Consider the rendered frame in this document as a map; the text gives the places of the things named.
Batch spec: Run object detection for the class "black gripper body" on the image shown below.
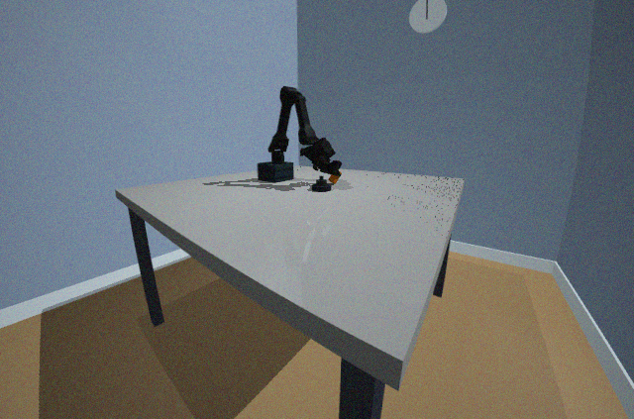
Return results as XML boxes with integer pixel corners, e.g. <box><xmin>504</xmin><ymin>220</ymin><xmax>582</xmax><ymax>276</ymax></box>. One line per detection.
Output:
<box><xmin>312</xmin><ymin>155</ymin><xmax>342</xmax><ymax>174</ymax></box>

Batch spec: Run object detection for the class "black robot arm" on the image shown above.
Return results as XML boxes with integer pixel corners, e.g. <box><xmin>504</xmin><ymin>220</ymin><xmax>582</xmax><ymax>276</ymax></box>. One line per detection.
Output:
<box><xmin>267</xmin><ymin>86</ymin><xmax>335</xmax><ymax>164</ymax></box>

